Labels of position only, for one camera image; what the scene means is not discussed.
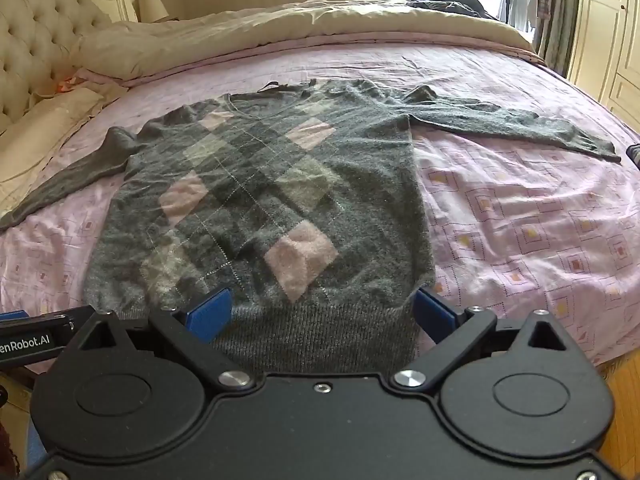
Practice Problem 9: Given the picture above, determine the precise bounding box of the grey argyle knit sweater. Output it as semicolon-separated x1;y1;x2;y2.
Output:
1;79;617;373

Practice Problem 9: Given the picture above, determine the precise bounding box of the dark clothes pile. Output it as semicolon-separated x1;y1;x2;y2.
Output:
406;0;496;21

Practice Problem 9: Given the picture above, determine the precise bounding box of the pink patterned bed sheet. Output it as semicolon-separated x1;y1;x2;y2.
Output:
1;42;639;364

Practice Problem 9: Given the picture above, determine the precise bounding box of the cream embroidered pillow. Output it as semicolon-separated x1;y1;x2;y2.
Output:
0;82;127;214

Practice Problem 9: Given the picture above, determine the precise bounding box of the beige folded duvet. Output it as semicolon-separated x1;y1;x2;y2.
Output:
70;0;538;81

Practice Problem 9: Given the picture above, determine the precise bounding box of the grey-green right curtain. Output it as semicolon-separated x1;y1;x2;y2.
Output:
534;0;580;76

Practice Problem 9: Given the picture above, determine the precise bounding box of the cream panelled wardrobe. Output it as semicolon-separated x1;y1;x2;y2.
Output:
568;0;640;129

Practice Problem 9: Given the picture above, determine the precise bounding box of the cream bedside lamp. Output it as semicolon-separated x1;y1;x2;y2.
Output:
138;0;169;23

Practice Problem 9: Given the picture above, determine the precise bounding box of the cream tufted headboard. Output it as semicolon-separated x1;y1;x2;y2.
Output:
1;0;138;129

